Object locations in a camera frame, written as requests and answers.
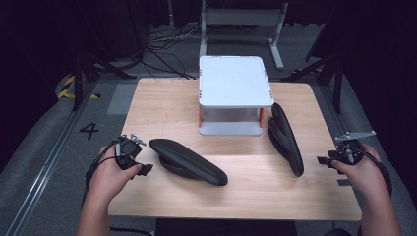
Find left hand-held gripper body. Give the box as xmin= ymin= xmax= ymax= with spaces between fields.
xmin=114 ymin=133 xmax=148 ymax=171

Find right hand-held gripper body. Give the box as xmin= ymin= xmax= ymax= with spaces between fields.
xmin=327 ymin=130 xmax=378 ymax=166

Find person's right hand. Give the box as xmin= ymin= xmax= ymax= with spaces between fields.
xmin=329 ymin=144 xmax=389 ymax=206

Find person's left hand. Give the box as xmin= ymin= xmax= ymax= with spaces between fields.
xmin=88 ymin=146 xmax=144 ymax=210

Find black slipper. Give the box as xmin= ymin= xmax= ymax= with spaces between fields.
xmin=267 ymin=102 xmax=305 ymax=178
xmin=148 ymin=138 xmax=229 ymax=187

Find black tripod stand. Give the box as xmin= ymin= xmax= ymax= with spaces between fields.
xmin=280 ymin=48 xmax=346 ymax=116
xmin=71 ymin=48 xmax=138 ymax=112

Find yellow black hazard tape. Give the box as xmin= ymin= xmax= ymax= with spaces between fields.
xmin=57 ymin=75 xmax=101 ymax=100

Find person's dark clothing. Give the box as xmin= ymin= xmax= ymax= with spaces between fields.
xmin=154 ymin=217 xmax=299 ymax=236

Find white two-tier rack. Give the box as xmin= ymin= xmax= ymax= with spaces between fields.
xmin=198 ymin=55 xmax=275 ymax=138

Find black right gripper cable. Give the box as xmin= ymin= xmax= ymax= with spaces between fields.
xmin=347 ymin=147 xmax=393 ymax=197

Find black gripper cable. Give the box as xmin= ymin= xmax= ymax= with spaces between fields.
xmin=84 ymin=139 xmax=123 ymax=201
xmin=347 ymin=147 xmax=393 ymax=197

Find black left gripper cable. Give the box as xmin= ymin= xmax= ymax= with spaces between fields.
xmin=84 ymin=139 xmax=123 ymax=201

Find metal floor rail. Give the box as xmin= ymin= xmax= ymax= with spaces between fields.
xmin=4 ymin=82 xmax=98 ymax=236

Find tangle of black floor cables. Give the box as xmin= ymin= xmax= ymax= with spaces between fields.
xmin=143 ymin=22 xmax=202 ymax=81

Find grey metal stand frame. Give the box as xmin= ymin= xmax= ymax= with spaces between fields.
xmin=198 ymin=0 xmax=290 ymax=71

